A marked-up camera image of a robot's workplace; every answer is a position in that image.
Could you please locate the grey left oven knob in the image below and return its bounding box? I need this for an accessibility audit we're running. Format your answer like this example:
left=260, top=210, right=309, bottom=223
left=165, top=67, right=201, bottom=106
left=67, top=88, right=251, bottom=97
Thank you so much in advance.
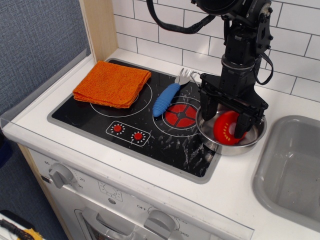
left=49, top=163, right=74, bottom=189

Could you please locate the grey right oven knob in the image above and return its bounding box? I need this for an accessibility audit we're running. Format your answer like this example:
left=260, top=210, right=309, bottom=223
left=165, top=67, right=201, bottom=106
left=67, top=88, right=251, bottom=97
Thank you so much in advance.
left=143, top=210, right=176, bottom=240

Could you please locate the silver metal pot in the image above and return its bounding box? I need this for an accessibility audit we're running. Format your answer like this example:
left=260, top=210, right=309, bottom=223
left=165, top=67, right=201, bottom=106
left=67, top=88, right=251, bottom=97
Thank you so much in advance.
left=195, top=104, right=267, bottom=156

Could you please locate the red toy tomato half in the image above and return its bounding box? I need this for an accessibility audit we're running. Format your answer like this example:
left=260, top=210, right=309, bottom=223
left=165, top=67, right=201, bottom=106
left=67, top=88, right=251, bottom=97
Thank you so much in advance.
left=213, top=110, right=247, bottom=146

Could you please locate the yellow cloth at corner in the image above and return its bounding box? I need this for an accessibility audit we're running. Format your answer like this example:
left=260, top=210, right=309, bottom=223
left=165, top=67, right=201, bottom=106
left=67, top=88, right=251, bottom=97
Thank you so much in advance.
left=24, top=228, right=43, bottom=240

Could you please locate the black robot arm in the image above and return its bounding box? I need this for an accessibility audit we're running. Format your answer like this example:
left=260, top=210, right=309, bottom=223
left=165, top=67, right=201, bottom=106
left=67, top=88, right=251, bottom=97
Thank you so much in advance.
left=193, top=0, right=273, bottom=139

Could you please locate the orange knitted cloth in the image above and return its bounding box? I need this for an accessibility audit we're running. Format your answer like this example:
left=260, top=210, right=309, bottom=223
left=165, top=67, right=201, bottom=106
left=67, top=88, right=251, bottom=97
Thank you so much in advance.
left=72, top=61, right=152, bottom=109

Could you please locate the grey toy sink basin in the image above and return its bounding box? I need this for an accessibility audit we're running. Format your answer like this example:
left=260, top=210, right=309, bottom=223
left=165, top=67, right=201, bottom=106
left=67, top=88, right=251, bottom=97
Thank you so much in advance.
left=253, top=115, right=320, bottom=232

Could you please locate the light wooden side post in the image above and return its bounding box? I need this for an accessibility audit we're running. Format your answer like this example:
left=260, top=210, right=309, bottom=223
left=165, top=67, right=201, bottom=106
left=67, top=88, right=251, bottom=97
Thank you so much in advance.
left=79, top=0, right=119, bottom=62

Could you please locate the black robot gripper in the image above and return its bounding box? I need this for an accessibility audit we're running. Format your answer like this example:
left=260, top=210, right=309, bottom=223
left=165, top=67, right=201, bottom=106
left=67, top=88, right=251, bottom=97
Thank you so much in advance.
left=200, top=63, right=269, bottom=139

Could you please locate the grey oven knob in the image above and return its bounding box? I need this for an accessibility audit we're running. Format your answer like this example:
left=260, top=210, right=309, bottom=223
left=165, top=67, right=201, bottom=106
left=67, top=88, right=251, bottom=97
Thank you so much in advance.
left=143, top=210, right=176, bottom=240
left=49, top=163, right=74, bottom=189

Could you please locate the white toy oven front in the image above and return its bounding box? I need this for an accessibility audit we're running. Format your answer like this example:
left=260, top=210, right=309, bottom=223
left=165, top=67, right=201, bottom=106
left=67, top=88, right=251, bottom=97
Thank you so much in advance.
left=30, top=150, right=254, bottom=240

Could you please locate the black toy stovetop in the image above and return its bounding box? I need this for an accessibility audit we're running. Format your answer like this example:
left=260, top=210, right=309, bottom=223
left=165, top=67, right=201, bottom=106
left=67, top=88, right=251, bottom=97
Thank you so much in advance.
left=47, top=70, right=220, bottom=184

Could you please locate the blue handled spork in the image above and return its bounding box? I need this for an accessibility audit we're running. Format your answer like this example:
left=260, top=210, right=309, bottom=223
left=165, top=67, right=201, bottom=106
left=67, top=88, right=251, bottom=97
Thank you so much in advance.
left=152, top=68, right=193, bottom=117

